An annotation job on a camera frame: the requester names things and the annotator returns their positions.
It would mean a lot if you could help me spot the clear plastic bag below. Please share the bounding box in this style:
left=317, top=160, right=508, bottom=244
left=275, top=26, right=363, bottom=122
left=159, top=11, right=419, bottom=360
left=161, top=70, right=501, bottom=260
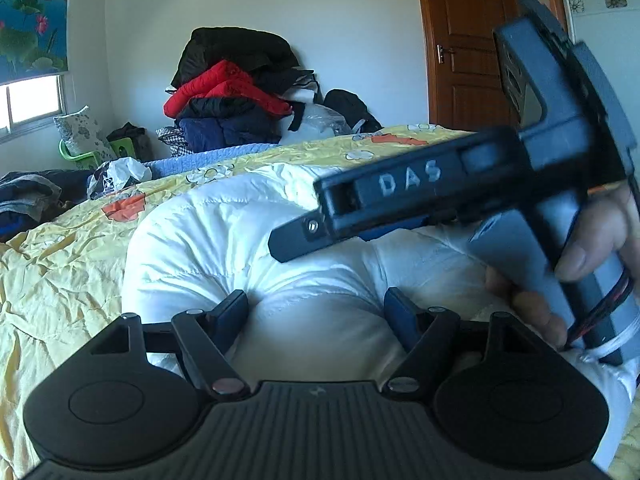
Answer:
left=282, top=102, right=352, bottom=136

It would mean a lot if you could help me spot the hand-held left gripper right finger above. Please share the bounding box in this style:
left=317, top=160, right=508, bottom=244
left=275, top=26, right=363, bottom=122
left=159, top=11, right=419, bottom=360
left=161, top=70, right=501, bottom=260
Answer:
left=382, top=286, right=532, bottom=394

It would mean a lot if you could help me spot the houndstooth cloth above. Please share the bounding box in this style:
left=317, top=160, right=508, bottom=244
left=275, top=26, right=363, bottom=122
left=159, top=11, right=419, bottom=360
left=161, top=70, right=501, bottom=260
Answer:
left=156, top=126, right=194, bottom=159

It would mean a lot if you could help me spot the green plastic chair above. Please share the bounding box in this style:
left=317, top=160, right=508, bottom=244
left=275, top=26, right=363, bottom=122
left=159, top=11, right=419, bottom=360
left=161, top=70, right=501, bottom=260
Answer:
left=59, top=137, right=139, bottom=171

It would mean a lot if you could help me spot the black jacket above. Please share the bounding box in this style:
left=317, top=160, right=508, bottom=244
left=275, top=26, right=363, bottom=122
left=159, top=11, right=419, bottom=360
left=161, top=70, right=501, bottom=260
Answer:
left=171, top=26, right=314, bottom=95

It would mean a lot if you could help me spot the yellow printed bedsheet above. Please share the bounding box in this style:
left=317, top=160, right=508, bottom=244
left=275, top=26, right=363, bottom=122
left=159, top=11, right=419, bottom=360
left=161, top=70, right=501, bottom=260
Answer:
left=0, top=122, right=640, bottom=480

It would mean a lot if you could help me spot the floral pillow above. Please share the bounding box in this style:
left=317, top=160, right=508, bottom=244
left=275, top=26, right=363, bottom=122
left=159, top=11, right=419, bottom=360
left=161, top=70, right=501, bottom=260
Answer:
left=52, top=106, right=119, bottom=161

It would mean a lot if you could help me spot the navy down jacket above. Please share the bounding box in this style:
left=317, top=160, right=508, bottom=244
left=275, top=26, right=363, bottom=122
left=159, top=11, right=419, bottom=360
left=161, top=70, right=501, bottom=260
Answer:
left=175, top=97, right=292, bottom=154

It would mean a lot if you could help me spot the black and white plastic bag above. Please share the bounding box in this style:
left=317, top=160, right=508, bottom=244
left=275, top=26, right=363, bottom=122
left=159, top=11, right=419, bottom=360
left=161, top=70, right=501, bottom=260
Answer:
left=87, top=156, right=154, bottom=201

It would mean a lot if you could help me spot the person's right hand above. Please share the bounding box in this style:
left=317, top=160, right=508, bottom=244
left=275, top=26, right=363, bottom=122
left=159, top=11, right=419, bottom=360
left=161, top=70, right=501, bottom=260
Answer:
left=485, top=177, right=640, bottom=353

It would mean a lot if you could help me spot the red and black wire bundle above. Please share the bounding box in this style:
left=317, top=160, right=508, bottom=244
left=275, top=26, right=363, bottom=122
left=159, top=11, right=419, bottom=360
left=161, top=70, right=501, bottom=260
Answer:
left=560, top=272, right=640, bottom=357

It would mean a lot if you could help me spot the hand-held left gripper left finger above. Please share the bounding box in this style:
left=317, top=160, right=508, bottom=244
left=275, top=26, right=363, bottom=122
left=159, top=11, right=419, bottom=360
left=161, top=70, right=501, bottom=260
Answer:
left=90, top=289, right=251, bottom=395

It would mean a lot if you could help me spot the blue knit blanket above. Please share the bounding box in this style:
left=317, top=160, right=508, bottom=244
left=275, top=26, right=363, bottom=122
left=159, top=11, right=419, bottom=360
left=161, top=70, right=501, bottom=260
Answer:
left=142, top=142, right=282, bottom=177

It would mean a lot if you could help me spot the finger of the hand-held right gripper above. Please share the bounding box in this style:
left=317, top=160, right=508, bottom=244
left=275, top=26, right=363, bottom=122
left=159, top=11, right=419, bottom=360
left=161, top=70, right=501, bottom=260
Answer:
left=267, top=212, right=352, bottom=265

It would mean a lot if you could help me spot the white down jacket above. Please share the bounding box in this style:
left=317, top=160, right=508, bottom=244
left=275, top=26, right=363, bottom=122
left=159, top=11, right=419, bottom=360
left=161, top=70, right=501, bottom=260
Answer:
left=122, top=160, right=640, bottom=471

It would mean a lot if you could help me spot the lotus print roller blind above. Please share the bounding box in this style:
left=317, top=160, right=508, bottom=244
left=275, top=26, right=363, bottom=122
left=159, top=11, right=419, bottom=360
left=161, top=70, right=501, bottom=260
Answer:
left=0, top=0, right=69, bottom=87

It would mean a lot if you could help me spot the brown wooden door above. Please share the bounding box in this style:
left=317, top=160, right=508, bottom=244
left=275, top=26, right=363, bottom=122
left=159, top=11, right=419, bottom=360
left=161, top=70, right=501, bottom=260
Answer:
left=414, top=0, right=569, bottom=134

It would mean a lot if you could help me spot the dark clothes pile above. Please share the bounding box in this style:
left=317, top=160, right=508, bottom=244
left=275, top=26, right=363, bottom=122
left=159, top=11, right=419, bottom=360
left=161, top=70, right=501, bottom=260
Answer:
left=0, top=170, right=94, bottom=244

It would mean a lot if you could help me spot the red down jacket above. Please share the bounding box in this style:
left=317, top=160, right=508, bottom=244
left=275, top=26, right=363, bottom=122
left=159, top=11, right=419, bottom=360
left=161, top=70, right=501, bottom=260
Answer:
left=164, top=60, right=294, bottom=119

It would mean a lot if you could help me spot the window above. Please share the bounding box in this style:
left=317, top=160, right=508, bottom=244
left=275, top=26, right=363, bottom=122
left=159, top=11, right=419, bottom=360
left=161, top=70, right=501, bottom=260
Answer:
left=0, top=73, right=69, bottom=137

